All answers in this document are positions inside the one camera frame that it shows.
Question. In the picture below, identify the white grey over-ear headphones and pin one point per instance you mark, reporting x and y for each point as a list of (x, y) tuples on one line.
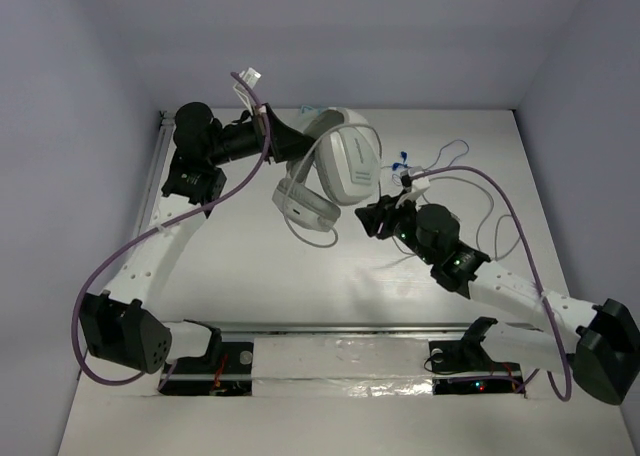
[(343, 170)]

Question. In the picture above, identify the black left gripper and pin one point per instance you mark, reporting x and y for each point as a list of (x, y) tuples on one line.
[(267, 133)]

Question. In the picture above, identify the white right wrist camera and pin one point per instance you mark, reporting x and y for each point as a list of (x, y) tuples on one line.
[(415, 183)]

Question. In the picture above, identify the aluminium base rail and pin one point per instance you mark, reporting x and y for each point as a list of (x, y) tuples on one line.
[(277, 329)]

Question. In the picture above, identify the teal cat-ear headphones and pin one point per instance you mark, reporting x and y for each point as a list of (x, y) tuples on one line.
[(306, 110)]

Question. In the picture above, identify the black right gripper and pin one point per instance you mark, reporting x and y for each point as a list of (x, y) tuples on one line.
[(386, 210)]

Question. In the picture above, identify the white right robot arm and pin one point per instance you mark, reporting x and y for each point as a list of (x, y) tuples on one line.
[(596, 344)]

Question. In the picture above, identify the aluminium side rail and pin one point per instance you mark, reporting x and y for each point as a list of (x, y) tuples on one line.
[(154, 175)]

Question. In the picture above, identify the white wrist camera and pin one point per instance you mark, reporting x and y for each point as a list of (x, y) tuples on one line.
[(415, 183), (245, 82)]

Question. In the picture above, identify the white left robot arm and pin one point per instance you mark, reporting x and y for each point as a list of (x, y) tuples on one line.
[(115, 325)]

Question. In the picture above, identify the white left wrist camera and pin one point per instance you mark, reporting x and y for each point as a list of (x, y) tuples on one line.
[(245, 82)]

